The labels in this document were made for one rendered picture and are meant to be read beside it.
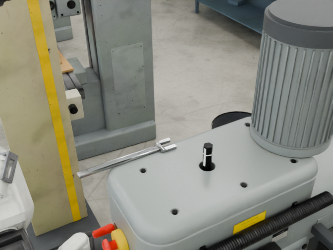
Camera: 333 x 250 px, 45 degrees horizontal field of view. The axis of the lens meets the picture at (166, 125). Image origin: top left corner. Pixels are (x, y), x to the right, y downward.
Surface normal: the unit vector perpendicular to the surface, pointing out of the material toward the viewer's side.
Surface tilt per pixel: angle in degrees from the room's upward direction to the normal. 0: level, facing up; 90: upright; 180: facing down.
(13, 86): 90
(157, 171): 0
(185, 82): 0
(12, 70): 90
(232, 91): 0
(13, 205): 35
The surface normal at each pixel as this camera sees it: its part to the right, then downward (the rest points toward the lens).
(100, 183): -0.01, -0.82
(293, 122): -0.33, 0.55
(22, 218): 0.56, 0.25
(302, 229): 0.48, 0.50
